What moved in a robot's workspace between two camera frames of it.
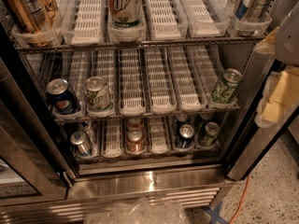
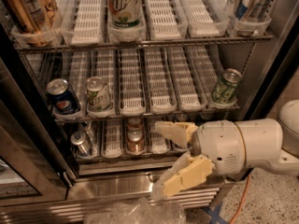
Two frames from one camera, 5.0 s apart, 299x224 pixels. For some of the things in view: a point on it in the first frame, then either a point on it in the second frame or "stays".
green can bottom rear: (205, 117) stays
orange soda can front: (135, 142) stays
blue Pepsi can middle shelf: (61, 98) stays
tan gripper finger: (280, 94) → (187, 172)
